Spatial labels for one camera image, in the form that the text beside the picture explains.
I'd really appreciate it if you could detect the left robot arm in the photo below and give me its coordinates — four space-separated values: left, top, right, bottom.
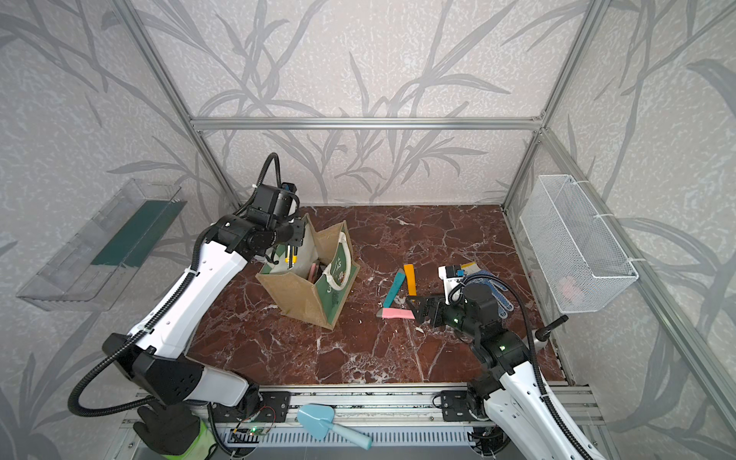
67 183 305 417

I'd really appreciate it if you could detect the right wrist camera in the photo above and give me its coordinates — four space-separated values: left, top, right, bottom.
438 266 465 304

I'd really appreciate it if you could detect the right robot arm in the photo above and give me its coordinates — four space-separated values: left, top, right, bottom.
406 284 604 459

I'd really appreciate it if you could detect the clear plastic wall bin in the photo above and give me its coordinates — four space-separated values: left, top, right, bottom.
16 179 186 312

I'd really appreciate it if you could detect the blue dotted work glove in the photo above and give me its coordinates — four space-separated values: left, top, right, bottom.
461 263 515 319

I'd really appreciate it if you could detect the pink utility knife crosswise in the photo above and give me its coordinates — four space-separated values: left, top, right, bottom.
376 308 415 320

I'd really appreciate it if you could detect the white wire mesh basket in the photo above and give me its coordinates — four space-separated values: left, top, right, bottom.
521 174 638 314

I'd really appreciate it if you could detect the yellow black utility knife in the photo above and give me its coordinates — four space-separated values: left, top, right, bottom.
286 245 298 268

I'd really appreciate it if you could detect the teal utility knife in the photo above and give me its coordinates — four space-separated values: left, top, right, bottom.
383 268 406 309

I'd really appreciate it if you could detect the orange utility knife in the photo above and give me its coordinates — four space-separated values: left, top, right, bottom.
404 264 417 296

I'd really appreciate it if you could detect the green Christmas jute pouch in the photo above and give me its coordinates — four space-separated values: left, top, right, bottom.
256 216 360 330

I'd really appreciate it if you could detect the light blue garden trowel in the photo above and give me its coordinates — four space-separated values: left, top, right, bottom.
296 404 373 450

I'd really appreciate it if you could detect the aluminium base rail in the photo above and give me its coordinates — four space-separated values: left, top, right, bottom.
120 383 605 429

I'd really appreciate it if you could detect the black green rubber glove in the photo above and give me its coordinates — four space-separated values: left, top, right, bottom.
133 402 218 460

